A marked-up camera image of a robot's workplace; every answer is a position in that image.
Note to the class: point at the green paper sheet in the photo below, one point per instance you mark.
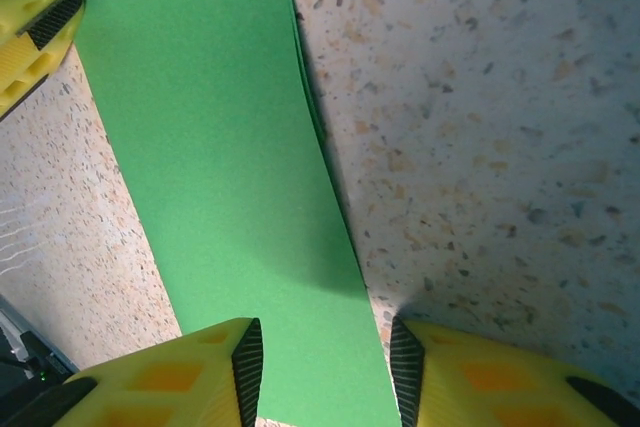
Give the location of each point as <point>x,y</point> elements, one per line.
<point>225,147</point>

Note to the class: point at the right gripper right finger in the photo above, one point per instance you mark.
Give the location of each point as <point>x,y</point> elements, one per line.
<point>500,382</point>

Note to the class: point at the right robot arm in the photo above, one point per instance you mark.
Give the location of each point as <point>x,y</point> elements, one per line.
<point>25,374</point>

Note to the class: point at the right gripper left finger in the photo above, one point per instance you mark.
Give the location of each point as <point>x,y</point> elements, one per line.
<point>165,377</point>

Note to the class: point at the aluminium mounting rail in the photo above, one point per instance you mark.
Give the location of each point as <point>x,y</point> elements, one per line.
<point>10,317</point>

